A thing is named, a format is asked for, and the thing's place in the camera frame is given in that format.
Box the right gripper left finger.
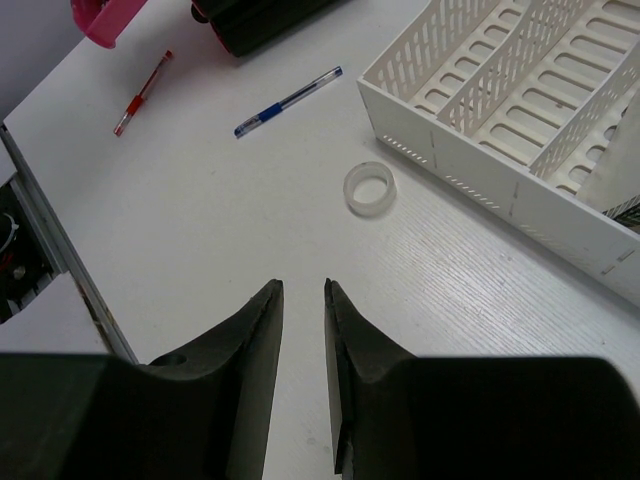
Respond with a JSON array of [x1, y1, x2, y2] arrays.
[[1, 280, 284, 479]]

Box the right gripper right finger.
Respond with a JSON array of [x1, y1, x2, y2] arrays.
[[324, 280, 639, 479]]

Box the black pink drawer organizer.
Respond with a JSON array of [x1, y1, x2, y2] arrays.
[[70, 0, 335, 57]]

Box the clear tape roll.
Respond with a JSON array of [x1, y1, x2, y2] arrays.
[[343, 162, 397, 218]]

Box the blue gel pen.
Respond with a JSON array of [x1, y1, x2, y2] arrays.
[[233, 66, 343, 139]]

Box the red gel pen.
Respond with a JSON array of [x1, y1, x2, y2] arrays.
[[113, 50, 174, 137]]

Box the white file rack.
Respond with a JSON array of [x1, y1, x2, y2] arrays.
[[358, 1, 639, 302]]

